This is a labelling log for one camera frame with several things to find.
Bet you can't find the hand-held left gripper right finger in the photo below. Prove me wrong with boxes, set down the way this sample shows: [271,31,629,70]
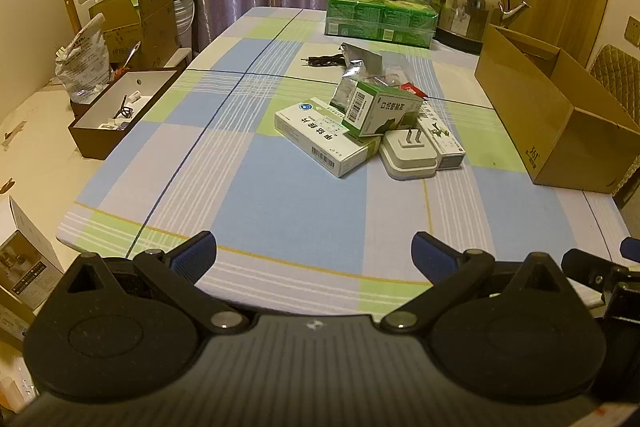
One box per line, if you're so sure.
[377,231,568,335]

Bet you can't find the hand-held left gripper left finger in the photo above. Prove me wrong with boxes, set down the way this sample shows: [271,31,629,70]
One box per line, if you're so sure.
[62,231,253,333]

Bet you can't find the white charger plug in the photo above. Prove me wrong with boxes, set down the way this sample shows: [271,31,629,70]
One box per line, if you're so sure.
[378,129,440,181]

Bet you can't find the white box with figure print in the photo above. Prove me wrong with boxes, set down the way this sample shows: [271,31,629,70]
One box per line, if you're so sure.
[417,99,467,170]

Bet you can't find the green and white medicine box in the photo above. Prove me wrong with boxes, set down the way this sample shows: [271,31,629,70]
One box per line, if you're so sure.
[341,80,425,140]

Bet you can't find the long white medicine box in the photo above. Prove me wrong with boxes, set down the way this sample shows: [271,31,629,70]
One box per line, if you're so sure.
[274,97,383,178]

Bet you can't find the small white sachet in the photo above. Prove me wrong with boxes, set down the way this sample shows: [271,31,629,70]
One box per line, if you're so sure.
[332,78,358,110]

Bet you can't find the silver foil pouch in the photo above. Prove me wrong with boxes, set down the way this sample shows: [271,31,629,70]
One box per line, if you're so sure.
[340,42,383,78]

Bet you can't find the black cable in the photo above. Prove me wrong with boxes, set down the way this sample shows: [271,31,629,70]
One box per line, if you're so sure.
[301,52,347,68]

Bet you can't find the brown tray box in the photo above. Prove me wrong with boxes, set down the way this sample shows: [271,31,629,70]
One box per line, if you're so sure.
[68,68,180,162]

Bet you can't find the white photo product box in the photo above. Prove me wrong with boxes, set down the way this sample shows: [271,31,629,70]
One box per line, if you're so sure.
[0,194,66,313]

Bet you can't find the quilted chair back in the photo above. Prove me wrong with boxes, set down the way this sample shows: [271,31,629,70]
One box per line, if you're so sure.
[587,44,640,208]

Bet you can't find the pen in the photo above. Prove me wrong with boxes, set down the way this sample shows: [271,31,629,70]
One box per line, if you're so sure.
[120,41,142,70]

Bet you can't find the white plastic bag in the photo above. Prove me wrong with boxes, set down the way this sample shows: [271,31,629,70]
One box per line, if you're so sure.
[54,13,112,104]

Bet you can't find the small brown cardboard box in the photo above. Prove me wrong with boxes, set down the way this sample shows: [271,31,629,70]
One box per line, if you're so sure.
[90,0,143,70]

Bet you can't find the tall brown cardboard box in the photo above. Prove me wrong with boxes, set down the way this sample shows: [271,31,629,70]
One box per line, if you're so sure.
[137,0,181,70]

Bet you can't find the green tissue multipack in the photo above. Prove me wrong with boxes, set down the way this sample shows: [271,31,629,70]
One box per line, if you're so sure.
[324,0,441,49]

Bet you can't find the steel kettle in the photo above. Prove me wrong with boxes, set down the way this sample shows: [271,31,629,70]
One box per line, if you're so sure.
[421,0,532,55]

